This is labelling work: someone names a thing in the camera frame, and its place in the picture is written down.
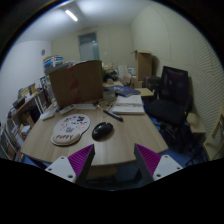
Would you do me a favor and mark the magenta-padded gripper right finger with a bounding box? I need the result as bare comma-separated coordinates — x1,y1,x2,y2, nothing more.
133,143,184,186

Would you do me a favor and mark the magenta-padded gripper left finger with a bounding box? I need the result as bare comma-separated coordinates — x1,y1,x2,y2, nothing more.
44,143,96,185

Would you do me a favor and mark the black computer mouse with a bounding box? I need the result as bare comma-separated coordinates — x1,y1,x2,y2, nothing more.
91,121,114,141

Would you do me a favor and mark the round printed mouse pad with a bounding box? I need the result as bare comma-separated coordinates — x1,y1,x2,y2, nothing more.
50,113,92,147

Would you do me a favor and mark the wooden stool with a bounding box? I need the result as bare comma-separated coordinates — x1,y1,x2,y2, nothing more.
186,112,208,135

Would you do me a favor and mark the wooden chair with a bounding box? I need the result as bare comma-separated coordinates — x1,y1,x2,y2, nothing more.
202,106,224,162

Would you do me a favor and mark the black office chair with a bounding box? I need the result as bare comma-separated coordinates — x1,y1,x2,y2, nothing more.
146,65,194,151

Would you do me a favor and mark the small white device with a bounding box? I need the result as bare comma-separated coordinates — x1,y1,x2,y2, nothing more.
39,109,58,121

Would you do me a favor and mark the white remote control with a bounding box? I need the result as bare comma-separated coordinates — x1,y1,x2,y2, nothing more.
59,104,76,116

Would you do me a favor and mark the white paper sheet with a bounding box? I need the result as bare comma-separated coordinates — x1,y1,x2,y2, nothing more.
73,102,98,111

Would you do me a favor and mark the cluttered shelf unit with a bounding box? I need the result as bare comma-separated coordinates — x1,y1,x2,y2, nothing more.
0,82,48,162

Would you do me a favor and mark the white book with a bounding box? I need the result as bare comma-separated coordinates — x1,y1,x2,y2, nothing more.
111,94,146,116

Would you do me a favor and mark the black pen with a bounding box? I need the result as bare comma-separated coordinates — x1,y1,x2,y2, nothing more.
102,109,124,122

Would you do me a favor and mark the small wooden side table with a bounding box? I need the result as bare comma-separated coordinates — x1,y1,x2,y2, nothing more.
134,87,155,98

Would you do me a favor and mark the large brown cardboard box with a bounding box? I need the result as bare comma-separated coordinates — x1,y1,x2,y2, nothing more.
48,60,104,108

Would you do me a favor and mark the blue book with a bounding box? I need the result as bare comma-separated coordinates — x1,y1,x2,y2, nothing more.
107,84,141,98

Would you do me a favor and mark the tall open cardboard box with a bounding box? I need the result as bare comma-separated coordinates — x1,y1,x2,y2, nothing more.
134,49,154,82

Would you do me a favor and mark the blue and white box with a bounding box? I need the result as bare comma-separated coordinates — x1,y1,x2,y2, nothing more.
42,55,64,70

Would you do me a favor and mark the grey door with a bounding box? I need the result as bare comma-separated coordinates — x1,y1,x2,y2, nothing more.
78,32,101,62

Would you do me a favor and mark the ceiling tube light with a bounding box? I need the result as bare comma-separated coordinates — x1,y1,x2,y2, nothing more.
64,9,79,23

